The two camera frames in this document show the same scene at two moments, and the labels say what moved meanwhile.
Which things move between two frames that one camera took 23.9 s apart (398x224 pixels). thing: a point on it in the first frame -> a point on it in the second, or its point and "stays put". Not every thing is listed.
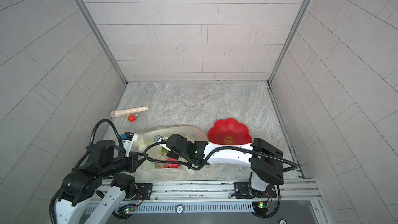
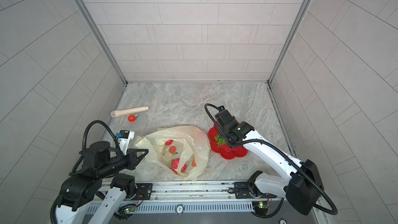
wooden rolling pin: x=118 y=112 stays put
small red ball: x=131 y=118 stays put
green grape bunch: x=164 y=150 -> x=219 y=141
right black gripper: x=171 y=153 -> x=220 y=127
